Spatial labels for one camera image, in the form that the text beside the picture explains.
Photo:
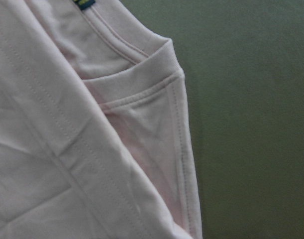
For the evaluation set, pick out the pink Snoopy t-shirt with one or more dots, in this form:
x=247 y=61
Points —
x=94 y=128

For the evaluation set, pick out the brown paper table cover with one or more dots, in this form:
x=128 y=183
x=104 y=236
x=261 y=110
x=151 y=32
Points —
x=244 y=67

